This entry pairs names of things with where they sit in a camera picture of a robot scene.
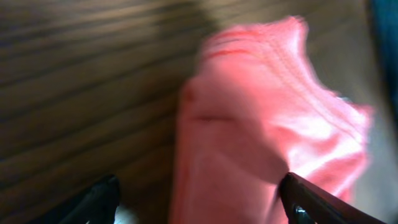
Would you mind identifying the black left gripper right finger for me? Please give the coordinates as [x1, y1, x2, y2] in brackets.
[279, 172, 384, 224]

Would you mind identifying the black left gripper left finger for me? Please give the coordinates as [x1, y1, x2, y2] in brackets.
[58, 175, 120, 224]

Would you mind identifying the orange red t-shirt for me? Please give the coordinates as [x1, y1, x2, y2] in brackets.
[170, 16, 371, 224]

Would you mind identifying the dark blue denim garment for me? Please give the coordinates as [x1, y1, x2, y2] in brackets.
[369, 0, 397, 125]

